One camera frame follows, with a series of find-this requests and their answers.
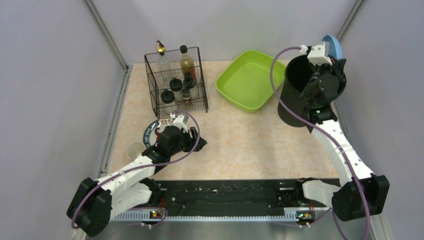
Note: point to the green-rimmed white plate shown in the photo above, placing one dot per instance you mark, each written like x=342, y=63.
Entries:
x=149, y=137

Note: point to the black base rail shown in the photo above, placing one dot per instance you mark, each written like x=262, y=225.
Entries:
x=223, y=200

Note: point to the black trash bin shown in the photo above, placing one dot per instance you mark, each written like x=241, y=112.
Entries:
x=293, y=92

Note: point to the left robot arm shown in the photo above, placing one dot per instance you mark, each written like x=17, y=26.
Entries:
x=97, y=201

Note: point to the blue plate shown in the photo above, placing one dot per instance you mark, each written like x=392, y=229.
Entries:
x=334, y=48

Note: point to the brown sauce bottle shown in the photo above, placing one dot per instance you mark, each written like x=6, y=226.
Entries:
x=187, y=63

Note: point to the black-lid shaker jar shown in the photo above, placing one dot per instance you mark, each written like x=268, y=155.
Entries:
x=189, y=82
x=168, y=100
x=176, y=85

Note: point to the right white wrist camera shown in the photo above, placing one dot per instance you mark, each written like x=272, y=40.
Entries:
x=318, y=53

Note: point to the clear gold-spout oil bottle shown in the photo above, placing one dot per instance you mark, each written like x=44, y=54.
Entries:
x=164, y=64

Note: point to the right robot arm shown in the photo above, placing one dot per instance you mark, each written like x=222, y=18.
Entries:
x=361, y=193

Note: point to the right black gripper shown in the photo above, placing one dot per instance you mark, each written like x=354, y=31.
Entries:
x=319, y=73

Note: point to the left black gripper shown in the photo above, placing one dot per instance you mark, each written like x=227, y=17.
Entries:
x=193, y=140

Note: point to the black-lid shaker jar back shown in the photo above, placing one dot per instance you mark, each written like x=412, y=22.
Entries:
x=176, y=85

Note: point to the pink mug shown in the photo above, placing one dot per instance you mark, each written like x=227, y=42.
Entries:
x=134, y=150

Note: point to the black wire rack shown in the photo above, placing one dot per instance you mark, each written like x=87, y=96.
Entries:
x=199, y=96

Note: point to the small pepper grinder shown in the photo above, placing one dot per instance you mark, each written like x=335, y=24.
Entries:
x=186, y=95

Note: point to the food on white plate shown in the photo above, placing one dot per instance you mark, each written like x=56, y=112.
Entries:
x=158, y=131

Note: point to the green plastic basin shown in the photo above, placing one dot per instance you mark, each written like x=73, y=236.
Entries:
x=245, y=83

